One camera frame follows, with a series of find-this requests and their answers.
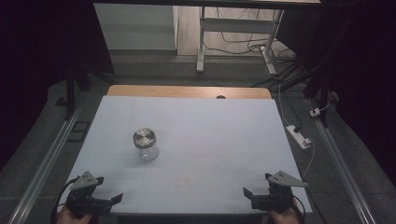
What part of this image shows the person's right hand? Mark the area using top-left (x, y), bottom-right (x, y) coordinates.
top-left (268, 199), bottom-right (303, 224)

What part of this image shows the white metal desk frame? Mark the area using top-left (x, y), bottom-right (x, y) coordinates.
top-left (195, 6), bottom-right (285, 77)

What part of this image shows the tangle of black floor cables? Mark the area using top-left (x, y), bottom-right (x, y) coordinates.
top-left (202, 7), bottom-right (309, 90)

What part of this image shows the black curtain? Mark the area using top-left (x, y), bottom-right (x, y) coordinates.
top-left (0, 0), bottom-right (116, 172)
top-left (275, 0), bottom-right (396, 188)

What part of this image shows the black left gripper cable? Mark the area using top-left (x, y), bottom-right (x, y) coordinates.
top-left (49, 175), bottom-right (80, 224)

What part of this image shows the white foam board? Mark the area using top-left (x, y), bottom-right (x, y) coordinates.
top-left (60, 95), bottom-right (314, 217)

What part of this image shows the white power strip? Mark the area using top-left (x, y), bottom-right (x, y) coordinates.
top-left (286, 124), bottom-right (313, 150)

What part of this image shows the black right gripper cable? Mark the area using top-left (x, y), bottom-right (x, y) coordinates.
top-left (291, 193), bottom-right (308, 224)

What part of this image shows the black rectangular floor frame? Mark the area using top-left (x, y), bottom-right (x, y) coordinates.
top-left (66, 120), bottom-right (92, 144)

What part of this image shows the aluminium floor rail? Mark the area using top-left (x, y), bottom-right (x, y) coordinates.
top-left (7, 91), bottom-right (90, 224)
top-left (305, 98), bottom-right (378, 224)

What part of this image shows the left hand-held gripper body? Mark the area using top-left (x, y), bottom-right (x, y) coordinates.
top-left (64, 170), bottom-right (114, 217)

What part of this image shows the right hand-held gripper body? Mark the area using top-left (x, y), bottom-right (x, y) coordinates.
top-left (250, 170), bottom-right (309, 214)

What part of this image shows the clear glass jar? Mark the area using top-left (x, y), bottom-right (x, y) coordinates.
top-left (134, 140), bottom-right (161, 162)

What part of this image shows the round metal jar lid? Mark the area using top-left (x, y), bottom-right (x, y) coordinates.
top-left (133, 127), bottom-right (157, 149)

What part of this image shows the white cabinet panel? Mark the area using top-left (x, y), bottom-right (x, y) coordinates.
top-left (92, 3), bottom-right (179, 51)

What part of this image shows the wooden table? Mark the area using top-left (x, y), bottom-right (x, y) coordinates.
top-left (106, 84), bottom-right (273, 100)

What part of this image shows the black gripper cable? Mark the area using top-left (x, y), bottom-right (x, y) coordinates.
top-left (49, 175), bottom-right (80, 224)
top-left (291, 193), bottom-right (308, 224)

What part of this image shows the person's left hand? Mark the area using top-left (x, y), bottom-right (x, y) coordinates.
top-left (55, 204), bottom-right (95, 224)

